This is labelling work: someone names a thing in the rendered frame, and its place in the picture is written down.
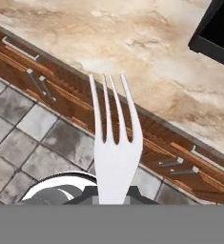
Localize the silver cupboard door handle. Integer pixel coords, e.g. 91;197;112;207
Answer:
157;156;185;169
170;165;200;176
38;74;57;103
26;68;48;97

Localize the white fork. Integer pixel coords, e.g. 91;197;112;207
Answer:
88;73;144;206

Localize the wooden drawer front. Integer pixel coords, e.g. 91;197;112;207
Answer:
135;111;224;187
0;28;96;111

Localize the wooden cupboard door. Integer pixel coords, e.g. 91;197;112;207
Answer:
40;73;96;135
126;128;185;183
167;163;224;205
0;47;47;103

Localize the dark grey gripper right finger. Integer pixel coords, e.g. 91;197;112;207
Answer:
126;185;159;206

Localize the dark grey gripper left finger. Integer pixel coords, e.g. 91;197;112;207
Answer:
63;185;100;206

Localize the black hob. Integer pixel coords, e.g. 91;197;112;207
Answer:
188;0;224;70

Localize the silver drawer handle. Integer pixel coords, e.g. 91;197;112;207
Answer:
1;35;42;63
190;145;224;176

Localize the white and black round thing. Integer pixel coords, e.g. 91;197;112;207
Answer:
20;171;98;206

